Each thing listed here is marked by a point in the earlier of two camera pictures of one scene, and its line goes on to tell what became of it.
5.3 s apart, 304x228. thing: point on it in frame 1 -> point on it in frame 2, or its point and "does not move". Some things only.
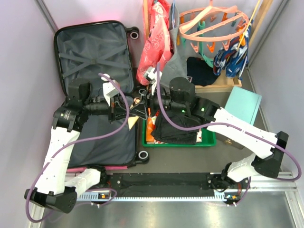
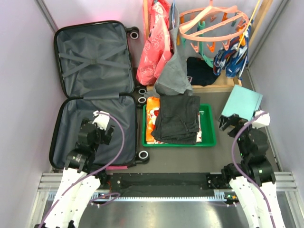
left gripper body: x=100 y=106 -> x=102 y=137
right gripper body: x=168 y=104 -> x=235 y=120
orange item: x=149 y=127 does not move
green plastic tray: x=208 y=139 does not move
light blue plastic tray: x=243 y=104 does not move
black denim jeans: x=163 y=132 does not move
